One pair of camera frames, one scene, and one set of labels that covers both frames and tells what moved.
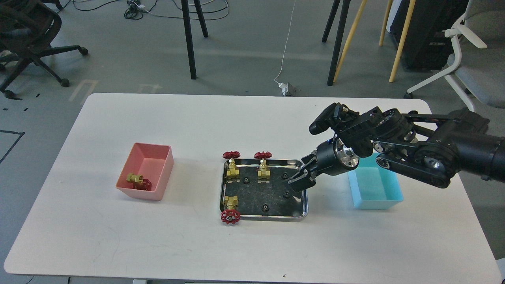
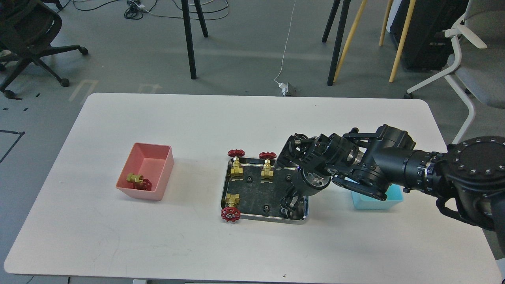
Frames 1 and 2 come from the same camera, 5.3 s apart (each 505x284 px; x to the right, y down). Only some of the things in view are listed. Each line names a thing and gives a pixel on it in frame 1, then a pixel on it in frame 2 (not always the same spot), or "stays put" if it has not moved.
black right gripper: x=332 y=157 to x=309 y=182
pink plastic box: x=154 y=162 stays put
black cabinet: x=425 y=47 stays put
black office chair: x=27 y=28 stays put
